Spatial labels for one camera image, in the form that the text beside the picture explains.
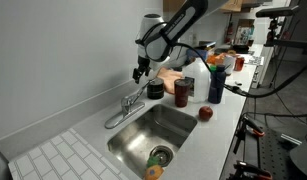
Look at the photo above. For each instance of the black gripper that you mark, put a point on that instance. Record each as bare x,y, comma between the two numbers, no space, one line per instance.
143,65

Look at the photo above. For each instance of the chrome faucet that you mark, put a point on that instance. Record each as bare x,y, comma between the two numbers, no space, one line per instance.
128,106

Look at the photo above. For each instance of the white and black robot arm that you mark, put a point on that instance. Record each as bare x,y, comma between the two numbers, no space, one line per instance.
179,20

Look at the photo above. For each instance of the black tape roll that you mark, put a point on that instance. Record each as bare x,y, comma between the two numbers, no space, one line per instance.
155,89

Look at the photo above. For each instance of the orange cloth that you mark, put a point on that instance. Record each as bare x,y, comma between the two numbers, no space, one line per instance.
168,78

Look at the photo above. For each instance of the dark red tumbler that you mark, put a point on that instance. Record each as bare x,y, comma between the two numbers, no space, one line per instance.
182,95

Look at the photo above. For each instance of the stainless steel sink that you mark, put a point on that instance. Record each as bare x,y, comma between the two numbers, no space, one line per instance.
143,133

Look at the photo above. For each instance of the translucent plastic jug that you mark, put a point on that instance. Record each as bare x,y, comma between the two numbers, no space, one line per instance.
199,80

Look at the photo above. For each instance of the red apple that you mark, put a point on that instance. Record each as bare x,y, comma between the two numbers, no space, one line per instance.
205,113

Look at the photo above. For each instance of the dark blue bottle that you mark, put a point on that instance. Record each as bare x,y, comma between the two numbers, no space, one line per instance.
217,86

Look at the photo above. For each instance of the sink drain strainer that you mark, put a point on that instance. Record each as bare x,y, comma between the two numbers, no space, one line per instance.
161,155

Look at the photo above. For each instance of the white container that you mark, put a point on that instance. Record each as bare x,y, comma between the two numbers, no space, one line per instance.
229,63

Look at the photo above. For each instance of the toy pineapple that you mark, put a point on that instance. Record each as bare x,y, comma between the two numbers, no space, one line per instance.
153,170

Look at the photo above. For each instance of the red fire extinguisher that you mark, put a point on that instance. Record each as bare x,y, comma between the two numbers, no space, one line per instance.
229,31

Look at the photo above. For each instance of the small red jar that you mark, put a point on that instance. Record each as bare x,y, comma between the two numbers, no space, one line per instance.
239,64

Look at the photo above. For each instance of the white brick pattern mat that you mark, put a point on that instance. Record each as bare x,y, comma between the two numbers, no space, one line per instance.
63,156

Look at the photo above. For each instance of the colourful picture box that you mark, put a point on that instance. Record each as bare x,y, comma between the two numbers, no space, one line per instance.
244,31

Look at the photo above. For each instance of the black clamp with orange grip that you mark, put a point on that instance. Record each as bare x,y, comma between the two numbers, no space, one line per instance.
249,170
249,128

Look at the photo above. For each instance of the black perforated board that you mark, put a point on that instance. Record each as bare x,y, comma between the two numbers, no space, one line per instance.
276,156

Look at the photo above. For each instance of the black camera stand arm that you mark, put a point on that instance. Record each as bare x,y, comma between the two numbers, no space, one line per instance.
286,42

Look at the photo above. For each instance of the black stereo camera bar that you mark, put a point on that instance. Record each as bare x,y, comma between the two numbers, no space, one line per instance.
276,11

